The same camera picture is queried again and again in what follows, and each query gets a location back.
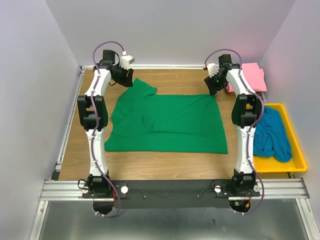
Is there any yellow plastic bin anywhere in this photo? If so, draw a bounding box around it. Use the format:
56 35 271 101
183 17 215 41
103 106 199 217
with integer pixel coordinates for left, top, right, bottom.
253 103 308 174

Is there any green t shirt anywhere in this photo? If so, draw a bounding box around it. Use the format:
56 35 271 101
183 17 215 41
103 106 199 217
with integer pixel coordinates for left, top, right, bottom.
104 79 228 154

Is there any aluminium frame rail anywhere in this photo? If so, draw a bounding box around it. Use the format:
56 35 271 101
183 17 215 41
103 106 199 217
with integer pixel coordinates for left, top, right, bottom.
29 64 320 240

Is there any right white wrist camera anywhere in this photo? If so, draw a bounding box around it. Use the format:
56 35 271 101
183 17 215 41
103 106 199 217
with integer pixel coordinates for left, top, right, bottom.
203 63 219 77

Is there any pink folded t shirt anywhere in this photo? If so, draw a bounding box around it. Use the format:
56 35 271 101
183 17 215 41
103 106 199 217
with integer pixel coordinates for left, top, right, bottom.
241 62 267 92

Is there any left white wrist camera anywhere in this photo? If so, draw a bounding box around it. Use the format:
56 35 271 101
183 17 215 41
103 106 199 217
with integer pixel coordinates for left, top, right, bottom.
119 50 135 70

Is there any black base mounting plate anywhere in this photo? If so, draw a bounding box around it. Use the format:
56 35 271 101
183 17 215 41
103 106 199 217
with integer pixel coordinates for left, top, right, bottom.
77 177 261 216

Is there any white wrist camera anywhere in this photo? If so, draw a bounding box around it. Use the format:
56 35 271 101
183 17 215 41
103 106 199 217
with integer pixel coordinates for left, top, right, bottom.
203 63 219 77
119 50 135 70

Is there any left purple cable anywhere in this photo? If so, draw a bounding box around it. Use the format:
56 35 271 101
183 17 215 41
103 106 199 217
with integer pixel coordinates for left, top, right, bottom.
89 40 127 218

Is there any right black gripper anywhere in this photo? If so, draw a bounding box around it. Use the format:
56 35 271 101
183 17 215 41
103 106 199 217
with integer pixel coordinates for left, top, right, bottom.
202 71 227 97

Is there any blue crumpled t shirt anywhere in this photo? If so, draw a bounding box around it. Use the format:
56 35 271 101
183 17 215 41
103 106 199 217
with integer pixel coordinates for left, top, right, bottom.
253 106 292 163

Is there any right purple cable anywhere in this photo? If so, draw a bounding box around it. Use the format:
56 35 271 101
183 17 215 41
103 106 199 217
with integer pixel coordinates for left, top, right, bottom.
203 48 266 216

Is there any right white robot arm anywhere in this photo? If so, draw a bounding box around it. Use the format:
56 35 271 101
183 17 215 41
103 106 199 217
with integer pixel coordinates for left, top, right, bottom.
204 54 264 196

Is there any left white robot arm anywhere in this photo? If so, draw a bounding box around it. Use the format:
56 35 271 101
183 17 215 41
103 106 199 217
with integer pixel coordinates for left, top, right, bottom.
77 49 135 198

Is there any purple cable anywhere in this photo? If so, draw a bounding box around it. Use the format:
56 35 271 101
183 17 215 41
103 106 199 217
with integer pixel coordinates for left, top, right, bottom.
89 40 127 218
203 48 266 216

